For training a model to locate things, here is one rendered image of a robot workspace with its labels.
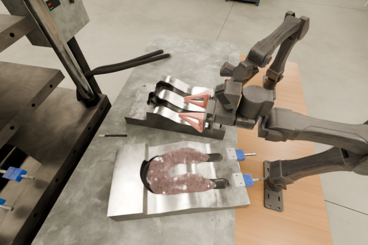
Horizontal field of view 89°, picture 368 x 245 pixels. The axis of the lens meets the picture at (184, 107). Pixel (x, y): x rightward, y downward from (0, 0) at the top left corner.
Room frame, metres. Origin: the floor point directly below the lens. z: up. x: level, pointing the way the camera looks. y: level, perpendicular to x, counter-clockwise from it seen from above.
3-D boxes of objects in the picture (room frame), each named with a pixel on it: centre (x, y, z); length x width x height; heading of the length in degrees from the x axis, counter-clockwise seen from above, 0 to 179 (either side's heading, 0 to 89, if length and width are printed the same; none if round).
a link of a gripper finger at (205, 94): (0.35, -0.04, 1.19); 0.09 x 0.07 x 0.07; 75
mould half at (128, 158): (0.27, 0.02, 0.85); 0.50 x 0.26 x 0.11; 96
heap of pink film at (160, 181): (0.27, 0.01, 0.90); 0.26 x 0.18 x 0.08; 96
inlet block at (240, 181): (0.25, -0.26, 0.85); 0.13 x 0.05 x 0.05; 96
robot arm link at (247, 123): (0.30, -0.16, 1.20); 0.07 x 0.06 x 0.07; 75
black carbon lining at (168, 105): (0.62, 0.02, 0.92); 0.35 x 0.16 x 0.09; 78
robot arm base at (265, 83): (0.83, -0.52, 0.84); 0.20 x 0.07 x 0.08; 165
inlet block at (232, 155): (0.35, -0.25, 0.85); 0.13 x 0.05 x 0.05; 96
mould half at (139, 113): (0.63, 0.03, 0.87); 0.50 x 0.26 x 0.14; 78
